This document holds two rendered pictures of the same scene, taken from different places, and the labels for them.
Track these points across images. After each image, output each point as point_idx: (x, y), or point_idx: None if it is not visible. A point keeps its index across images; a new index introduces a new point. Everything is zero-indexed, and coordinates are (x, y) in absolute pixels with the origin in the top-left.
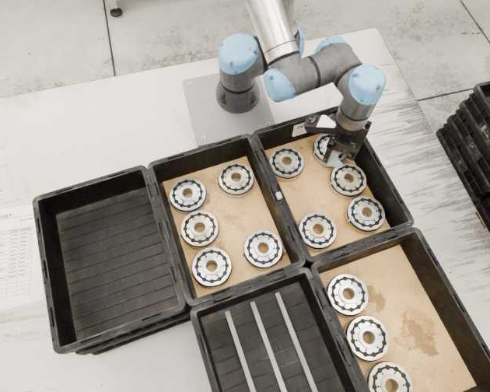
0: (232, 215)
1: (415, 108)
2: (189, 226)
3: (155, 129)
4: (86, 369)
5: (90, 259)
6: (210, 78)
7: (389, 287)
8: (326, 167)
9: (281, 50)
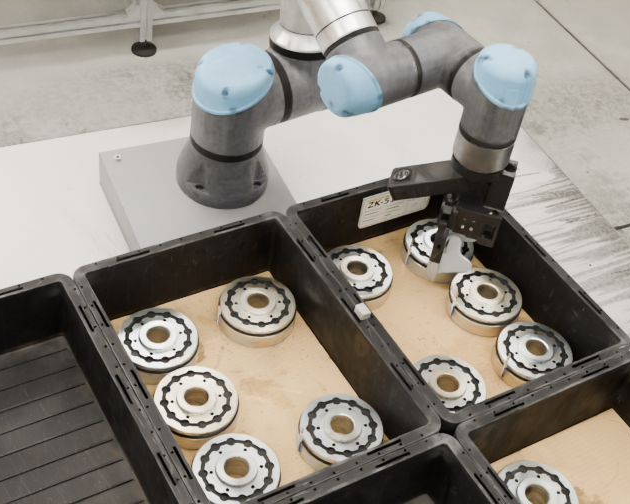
0: (260, 380)
1: (576, 198)
2: (172, 398)
3: (41, 253)
4: None
5: None
6: (159, 148)
7: (612, 487)
8: (435, 283)
9: (350, 24)
